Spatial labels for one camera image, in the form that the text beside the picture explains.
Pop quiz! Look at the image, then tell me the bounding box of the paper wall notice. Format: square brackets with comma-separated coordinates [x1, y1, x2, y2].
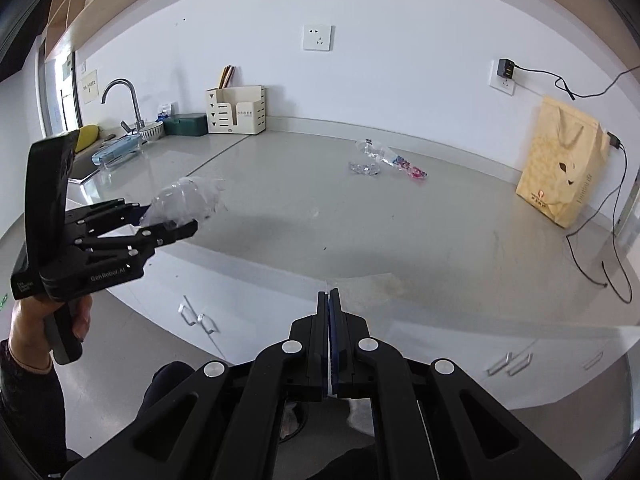
[80, 70, 100, 104]

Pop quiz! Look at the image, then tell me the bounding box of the clear plastic bag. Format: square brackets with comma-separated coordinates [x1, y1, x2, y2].
[139, 176, 224, 226]

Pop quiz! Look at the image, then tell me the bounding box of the person's left forearm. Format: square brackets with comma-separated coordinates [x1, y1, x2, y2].
[1, 339, 67, 479]

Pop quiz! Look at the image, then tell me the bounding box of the yellow paper shopping bag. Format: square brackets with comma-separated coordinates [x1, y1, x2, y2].
[516, 96, 610, 229]

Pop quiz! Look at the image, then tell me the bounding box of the dark green storage box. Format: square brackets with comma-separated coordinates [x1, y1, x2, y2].
[163, 113, 208, 136]

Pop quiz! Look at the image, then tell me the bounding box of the person's left hand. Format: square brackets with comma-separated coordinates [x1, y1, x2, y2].
[9, 296, 63, 375]

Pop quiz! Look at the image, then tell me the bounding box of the cream utensil holder rack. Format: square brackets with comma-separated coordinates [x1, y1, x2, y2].
[205, 86, 267, 136]

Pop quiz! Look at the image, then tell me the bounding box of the stainless steel sink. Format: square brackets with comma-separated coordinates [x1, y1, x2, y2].
[68, 159, 100, 184]

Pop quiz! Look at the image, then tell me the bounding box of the colourful printed plastic wrapper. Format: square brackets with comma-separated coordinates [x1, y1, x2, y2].
[356, 139, 427, 181]

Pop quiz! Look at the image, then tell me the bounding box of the black power cable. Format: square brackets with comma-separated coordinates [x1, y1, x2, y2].
[512, 63, 640, 101]

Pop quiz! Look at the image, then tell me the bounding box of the yellow cloth bundle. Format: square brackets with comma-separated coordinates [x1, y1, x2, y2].
[75, 125, 100, 153]

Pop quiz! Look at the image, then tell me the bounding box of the white wall socket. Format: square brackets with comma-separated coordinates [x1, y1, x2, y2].
[302, 24, 333, 52]

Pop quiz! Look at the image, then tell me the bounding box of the black plug adapter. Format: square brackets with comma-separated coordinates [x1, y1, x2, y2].
[497, 58, 515, 79]

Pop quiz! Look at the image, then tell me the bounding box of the chrome kitchen faucet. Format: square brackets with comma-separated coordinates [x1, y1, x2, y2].
[100, 77, 144, 131]

